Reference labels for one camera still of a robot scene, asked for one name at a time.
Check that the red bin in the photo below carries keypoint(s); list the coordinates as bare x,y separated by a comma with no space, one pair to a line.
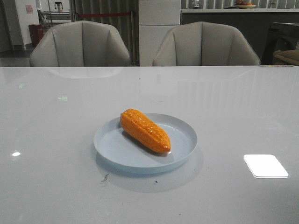
36,33

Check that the orange toy corn cob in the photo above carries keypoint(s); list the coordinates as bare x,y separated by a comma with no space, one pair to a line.
143,129

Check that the fruit bowl on counter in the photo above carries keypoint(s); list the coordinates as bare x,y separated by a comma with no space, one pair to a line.
242,4

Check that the grey counter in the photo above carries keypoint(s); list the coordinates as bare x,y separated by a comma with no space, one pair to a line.
253,23

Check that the white cabinet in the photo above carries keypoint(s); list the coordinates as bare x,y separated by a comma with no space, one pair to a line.
156,18

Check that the beige chair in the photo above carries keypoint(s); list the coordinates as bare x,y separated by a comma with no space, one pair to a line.
80,43
205,44

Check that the beige chair on left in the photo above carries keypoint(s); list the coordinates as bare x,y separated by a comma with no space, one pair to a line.
80,43

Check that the beige chair on right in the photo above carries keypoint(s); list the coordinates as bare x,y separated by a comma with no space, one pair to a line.
205,44

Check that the dark armchair at right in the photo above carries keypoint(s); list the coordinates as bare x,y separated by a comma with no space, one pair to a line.
281,36

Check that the red barrier belt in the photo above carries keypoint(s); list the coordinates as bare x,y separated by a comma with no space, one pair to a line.
104,15

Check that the light blue round plate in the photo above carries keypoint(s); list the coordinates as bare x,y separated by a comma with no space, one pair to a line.
125,153

